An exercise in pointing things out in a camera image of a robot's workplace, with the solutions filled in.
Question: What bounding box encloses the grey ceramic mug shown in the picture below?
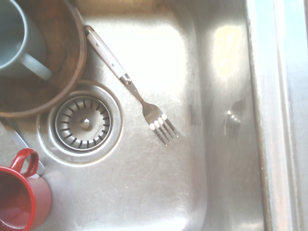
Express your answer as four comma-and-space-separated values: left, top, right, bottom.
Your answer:
0, 0, 53, 81

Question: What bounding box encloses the white-handled metal fork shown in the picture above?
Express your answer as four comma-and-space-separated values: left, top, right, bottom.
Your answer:
83, 25, 180, 146

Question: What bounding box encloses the metal sink drain strainer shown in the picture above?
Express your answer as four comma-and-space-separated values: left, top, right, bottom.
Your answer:
36, 80, 125, 166

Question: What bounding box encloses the brown wooden bowl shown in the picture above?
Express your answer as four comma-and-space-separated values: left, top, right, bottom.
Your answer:
0, 0, 88, 119

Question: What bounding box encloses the plain stainless steel utensil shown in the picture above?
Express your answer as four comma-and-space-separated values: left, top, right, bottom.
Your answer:
0, 117, 46, 176

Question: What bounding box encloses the red enamel mug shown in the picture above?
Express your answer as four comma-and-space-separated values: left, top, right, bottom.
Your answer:
0, 148, 52, 231

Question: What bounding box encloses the stainless steel double sink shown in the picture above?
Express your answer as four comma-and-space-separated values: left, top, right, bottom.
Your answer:
0, 0, 308, 231

